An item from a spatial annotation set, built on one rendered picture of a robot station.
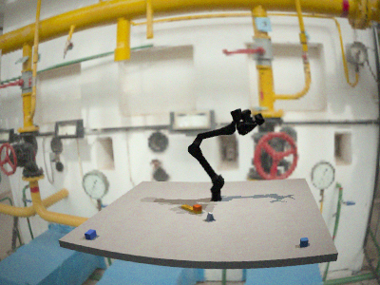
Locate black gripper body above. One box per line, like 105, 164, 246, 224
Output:
238, 113, 263, 136

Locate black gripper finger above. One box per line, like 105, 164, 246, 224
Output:
256, 115, 264, 125
243, 122, 257, 133

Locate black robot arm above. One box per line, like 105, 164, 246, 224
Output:
188, 108, 253, 201

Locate yellow bar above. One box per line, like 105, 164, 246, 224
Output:
181, 204, 202, 214

